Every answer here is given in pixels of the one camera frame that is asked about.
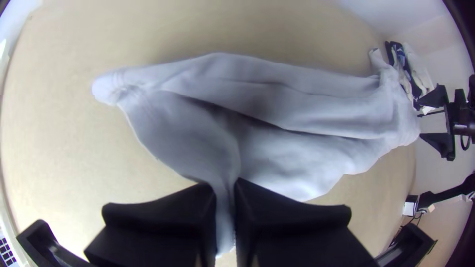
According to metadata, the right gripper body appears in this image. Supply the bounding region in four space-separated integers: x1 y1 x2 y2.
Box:
446 88 475 135

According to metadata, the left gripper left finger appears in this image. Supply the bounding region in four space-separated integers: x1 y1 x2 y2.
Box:
83 181 218 267

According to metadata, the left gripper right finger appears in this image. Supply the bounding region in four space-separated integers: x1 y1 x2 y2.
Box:
234 177 379 267

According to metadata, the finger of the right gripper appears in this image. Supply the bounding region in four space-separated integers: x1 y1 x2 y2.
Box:
419 132 457 162
413 84 450 111

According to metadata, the grey t-shirt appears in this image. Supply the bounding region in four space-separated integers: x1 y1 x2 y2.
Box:
91 48 422 259

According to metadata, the pile of folded clothes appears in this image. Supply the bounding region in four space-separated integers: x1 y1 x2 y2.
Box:
384 40 437 116

